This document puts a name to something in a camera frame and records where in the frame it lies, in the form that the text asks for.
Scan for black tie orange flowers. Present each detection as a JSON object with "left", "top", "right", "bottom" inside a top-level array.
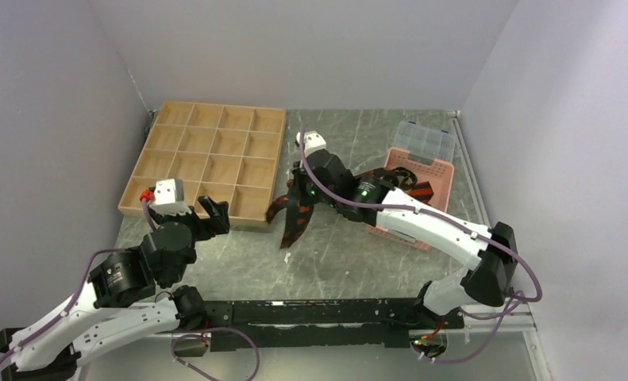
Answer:
[{"left": 266, "top": 168, "right": 396, "bottom": 248}]

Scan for pink perforated plastic basket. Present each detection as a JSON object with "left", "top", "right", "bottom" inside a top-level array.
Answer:
[{"left": 366, "top": 147, "right": 456, "bottom": 252}]

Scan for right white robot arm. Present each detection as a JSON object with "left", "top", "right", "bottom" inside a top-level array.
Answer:
[{"left": 281, "top": 147, "right": 517, "bottom": 329}]

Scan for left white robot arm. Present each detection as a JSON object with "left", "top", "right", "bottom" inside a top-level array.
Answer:
[{"left": 0, "top": 196, "right": 230, "bottom": 380}]

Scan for wooden compartment tray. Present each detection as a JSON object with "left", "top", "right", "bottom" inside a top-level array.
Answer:
[{"left": 118, "top": 100, "right": 287, "bottom": 229}]

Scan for red striped tie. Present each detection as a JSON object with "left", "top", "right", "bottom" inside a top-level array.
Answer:
[{"left": 408, "top": 181, "right": 434, "bottom": 205}]

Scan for clear plastic organizer box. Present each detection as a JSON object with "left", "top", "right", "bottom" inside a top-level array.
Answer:
[{"left": 393, "top": 121, "right": 457, "bottom": 163}]

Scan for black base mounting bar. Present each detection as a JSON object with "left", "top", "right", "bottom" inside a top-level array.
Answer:
[{"left": 176, "top": 298, "right": 464, "bottom": 352}]

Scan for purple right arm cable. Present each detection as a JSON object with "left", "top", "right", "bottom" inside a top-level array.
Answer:
[{"left": 298, "top": 125, "right": 543, "bottom": 365}]

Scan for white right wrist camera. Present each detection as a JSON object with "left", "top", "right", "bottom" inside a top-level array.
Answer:
[{"left": 295, "top": 131, "right": 326, "bottom": 157}]

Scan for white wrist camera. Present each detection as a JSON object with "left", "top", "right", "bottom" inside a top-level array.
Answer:
[
  {"left": 295, "top": 131, "right": 326, "bottom": 157},
  {"left": 138, "top": 179, "right": 184, "bottom": 206}
]

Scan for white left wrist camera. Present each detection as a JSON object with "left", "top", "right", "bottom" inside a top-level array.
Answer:
[{"left": 138, "top": 179, "right": 184, "bottom": 206}]

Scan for aluminium frame rail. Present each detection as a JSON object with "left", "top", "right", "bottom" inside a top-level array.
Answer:
[{"left": 150, "top": 302, "right": 537, "bottom": 341}]

